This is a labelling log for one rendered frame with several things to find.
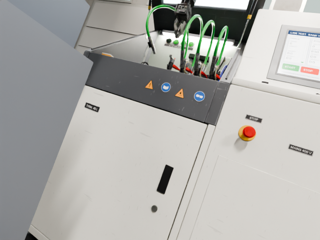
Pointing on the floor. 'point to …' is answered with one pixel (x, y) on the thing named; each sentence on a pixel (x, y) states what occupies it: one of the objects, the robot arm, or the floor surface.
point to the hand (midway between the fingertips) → (177, 36)
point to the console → (260, 154)
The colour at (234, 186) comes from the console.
